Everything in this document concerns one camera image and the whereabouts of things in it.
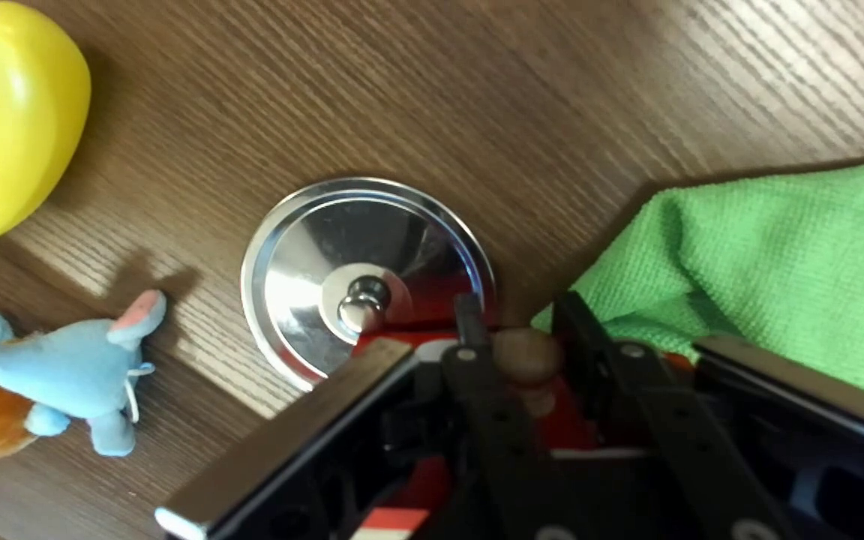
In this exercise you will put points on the yellow toy banana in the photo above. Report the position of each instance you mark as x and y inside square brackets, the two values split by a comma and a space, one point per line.
[44, 108]

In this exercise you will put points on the blue plush mouse toy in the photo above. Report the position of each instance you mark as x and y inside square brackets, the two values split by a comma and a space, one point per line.
[78, 372]

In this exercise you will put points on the wooden box with red drawer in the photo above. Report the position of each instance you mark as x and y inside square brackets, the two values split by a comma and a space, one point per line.
[529, 380]

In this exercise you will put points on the green cloth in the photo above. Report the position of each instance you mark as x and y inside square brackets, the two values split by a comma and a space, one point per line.
[769, 260]

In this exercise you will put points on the silver metal pot lid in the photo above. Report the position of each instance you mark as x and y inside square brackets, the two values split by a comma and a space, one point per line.
[348, 257]

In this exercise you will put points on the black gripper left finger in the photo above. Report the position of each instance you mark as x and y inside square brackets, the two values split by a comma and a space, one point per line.
[508, 473]

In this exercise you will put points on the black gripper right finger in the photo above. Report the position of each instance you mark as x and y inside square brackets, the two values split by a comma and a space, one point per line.
[691, 478]

